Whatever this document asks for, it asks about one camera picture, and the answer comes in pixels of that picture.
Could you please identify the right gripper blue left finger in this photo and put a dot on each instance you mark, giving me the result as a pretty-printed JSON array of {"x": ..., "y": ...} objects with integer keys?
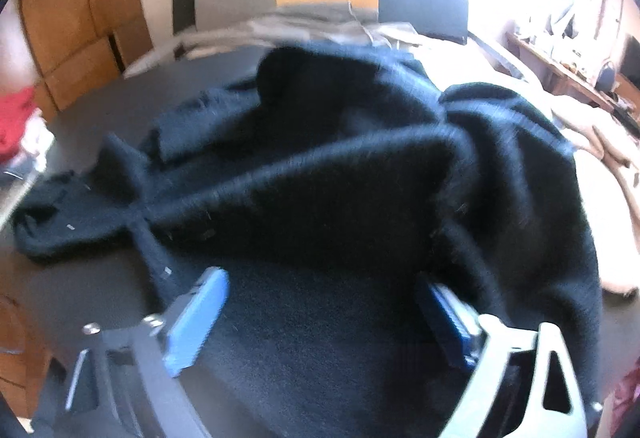
[{"x": 190, "y": 319}]

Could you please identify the red knit sweater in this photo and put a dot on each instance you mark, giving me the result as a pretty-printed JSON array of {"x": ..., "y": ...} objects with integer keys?
[{"x": 15, "y": 111}]

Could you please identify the beige garment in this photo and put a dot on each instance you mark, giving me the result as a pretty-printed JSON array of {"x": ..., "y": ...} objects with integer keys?
[{"x": 607, "y": 161}]

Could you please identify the wooden wardrobe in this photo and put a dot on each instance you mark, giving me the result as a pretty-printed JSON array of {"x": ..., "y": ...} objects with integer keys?
[{"x": 81, "y": 45}]

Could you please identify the grey hoodie on chair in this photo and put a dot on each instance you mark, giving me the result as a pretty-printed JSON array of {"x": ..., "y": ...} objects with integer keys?
[{"x": 339, "y": 22}]

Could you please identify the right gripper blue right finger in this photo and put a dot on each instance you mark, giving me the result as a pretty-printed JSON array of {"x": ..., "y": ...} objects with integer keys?
[{"x": 453, "y": 323}]

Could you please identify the black knit sweater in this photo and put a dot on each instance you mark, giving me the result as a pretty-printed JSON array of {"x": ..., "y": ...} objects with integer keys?
[{"x": 325, "y": 184}]

